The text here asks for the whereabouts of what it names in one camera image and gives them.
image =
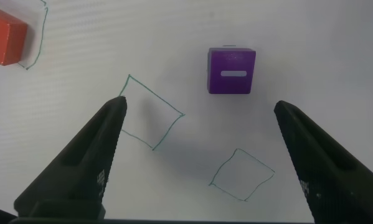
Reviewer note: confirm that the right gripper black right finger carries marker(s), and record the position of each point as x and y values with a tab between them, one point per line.
335	180

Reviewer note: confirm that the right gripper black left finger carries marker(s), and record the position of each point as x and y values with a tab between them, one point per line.
77	174

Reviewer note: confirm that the purple block letter I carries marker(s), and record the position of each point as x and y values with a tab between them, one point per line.
231	71

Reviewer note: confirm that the orange block letter A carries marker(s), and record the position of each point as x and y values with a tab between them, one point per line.
4	37

